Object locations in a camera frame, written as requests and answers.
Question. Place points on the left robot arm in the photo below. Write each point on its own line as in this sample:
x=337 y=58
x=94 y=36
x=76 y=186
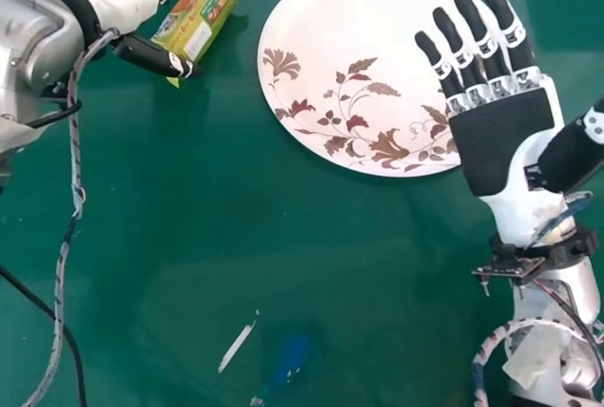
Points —
x=33 y=34

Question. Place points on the white tape strip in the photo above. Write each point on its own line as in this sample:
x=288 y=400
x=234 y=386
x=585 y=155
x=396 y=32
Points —
x=236 y=345

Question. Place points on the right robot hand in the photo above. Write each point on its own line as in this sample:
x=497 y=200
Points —
x=500 y=142

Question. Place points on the plate with brown leaf pattern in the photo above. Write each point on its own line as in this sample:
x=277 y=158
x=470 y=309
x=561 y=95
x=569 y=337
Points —
x=358 y=29

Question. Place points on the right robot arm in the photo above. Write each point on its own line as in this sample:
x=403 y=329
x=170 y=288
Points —
x=571 y=284

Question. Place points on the yellow-green biscuit packet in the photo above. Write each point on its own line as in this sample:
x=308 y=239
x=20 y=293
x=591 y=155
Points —
x=198 y=20

